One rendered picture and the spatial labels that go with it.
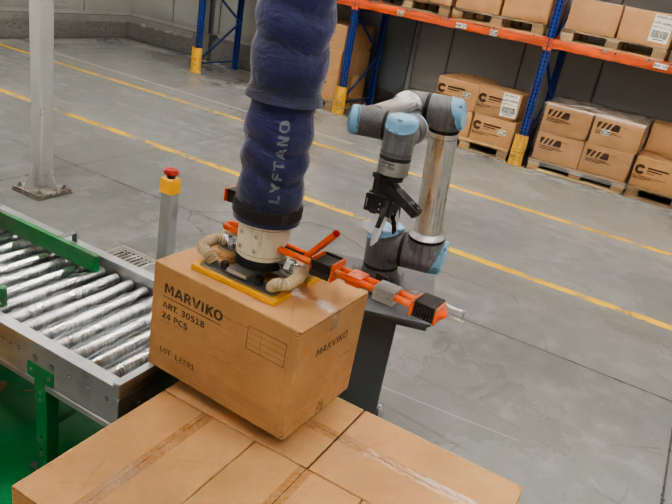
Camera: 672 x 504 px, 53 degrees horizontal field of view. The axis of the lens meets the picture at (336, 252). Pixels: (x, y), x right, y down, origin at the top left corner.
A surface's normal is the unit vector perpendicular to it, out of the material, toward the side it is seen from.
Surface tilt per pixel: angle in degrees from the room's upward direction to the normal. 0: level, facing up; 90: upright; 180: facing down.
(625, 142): 89
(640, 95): 90
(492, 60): 90
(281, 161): 70
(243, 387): 90
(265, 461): 0
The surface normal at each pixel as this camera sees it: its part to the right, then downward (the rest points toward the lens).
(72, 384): -0.49, 0.27
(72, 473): 0.17, -0.91
